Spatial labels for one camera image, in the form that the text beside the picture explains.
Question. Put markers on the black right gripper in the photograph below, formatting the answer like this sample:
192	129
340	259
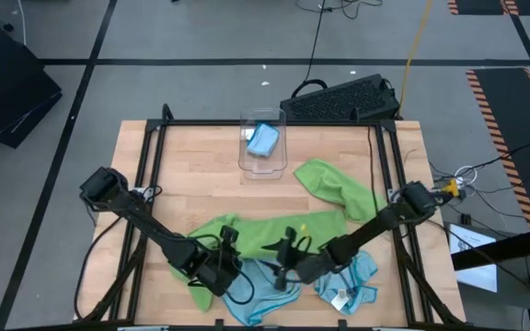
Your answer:
313	269

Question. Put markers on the light blue microfiber towel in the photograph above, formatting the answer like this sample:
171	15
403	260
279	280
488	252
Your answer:
361	276
262	140
260	303

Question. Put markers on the clear plastic bin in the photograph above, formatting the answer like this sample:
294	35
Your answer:
265	167

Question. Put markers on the black cabinet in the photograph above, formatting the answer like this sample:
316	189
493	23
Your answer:
7	92

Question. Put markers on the black metal beam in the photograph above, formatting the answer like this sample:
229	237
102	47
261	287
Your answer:
513	246

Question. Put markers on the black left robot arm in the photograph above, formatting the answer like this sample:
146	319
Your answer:
154	230

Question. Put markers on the black perforated computer case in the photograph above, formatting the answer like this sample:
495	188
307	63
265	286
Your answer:
338	99

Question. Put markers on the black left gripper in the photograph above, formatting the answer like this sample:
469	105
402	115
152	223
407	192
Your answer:
216	276

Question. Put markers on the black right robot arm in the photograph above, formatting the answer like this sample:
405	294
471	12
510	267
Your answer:
375	225

